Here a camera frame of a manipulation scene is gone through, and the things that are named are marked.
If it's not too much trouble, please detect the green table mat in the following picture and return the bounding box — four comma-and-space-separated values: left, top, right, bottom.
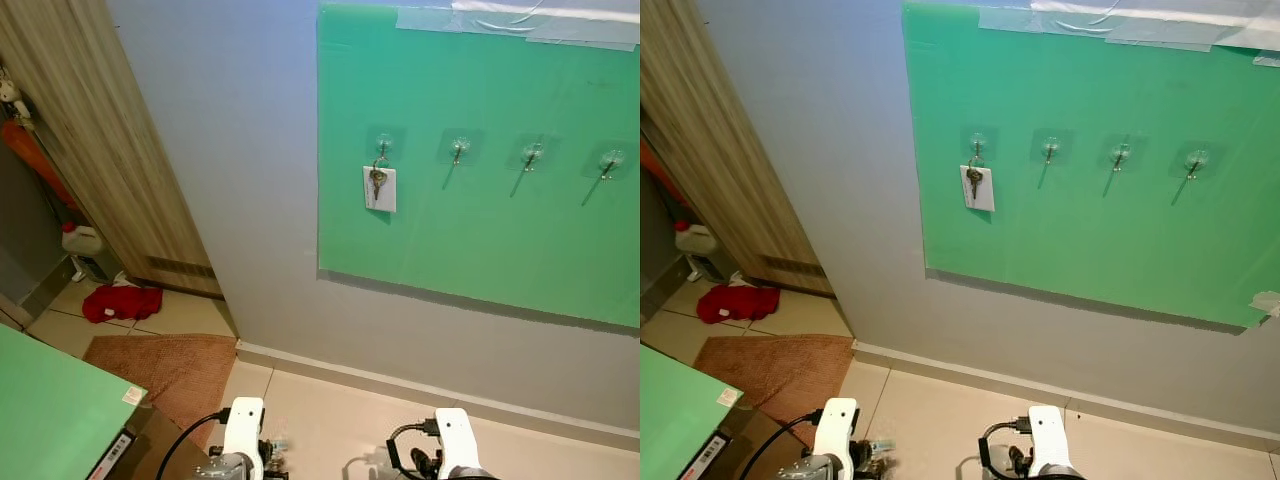
0, 322, 148, 480
640, 343, 743, 480

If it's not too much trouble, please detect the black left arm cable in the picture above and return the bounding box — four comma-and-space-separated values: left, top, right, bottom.
740, 408, 826, 480
155, 408, 233, 480

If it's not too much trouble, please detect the green wall board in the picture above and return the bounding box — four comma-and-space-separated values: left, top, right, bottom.
902, 0, 1280, 331
317, 0, 641, 331

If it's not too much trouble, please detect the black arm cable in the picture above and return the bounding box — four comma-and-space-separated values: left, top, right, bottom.
740, 408, 826, 480
978, 418, 1033, 476
387, 420, 441, 476
155, 408, 233, 480

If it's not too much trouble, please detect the brown floor rug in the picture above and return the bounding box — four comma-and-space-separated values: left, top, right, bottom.
83, 333, 239, 451
693, 333, 856, 446

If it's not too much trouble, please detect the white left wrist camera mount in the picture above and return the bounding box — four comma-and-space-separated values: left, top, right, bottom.
812, 397, 861, 471
220, 397, 266, 471

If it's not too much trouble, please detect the clear adhesive wall hook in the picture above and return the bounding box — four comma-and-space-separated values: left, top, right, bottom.
438, 128, 486, 169
1098, 133, 1146, 173
365, 125, 406, 166
585, 140, 636, 183
1030, 128, 1076, 169
1170, 140, 1223, 183
960, 125, 999, 163
508, 133, 561, 173

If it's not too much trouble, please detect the white plastic jug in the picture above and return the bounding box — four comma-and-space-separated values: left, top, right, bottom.
62, 222, 106, 259
675, 220, 719, 256

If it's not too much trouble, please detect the white barcode label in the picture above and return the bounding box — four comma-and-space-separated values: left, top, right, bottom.
88, 430, 136, 480
680, 430, 731, 480

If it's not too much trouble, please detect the orange stick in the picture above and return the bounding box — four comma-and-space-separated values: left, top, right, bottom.
640, 135, 691, 211
0, 120, 76, 211

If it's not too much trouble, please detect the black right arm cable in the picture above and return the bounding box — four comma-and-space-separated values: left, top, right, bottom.
978, 418, 1033, 476
387, 420, 441, 476

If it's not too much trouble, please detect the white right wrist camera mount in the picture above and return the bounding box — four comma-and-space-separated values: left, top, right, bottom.
433, 407, 481, 479
1027, 405, 1073, 479

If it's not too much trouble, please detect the red cloth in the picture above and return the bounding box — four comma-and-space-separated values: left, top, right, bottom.
82, 283, 164, 324
697, 283, 781, 324

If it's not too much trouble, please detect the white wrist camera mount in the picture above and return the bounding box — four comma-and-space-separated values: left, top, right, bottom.
1027, 405, 1073, 479
220, 397, 266, 471
433, 407, 481, 479
812, 397, 861, 471

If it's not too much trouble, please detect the wooden door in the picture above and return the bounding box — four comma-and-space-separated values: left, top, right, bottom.
0, 0, 223, 298
640, 0, 836, 296

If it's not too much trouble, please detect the white key tag card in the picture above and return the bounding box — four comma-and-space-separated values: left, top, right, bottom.
960, 165, 996, 213
362, 165, 398, 214

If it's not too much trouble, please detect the white baseboard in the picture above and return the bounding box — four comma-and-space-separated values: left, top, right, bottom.
853, 340, 1280, 451
235, 340, 641, 451

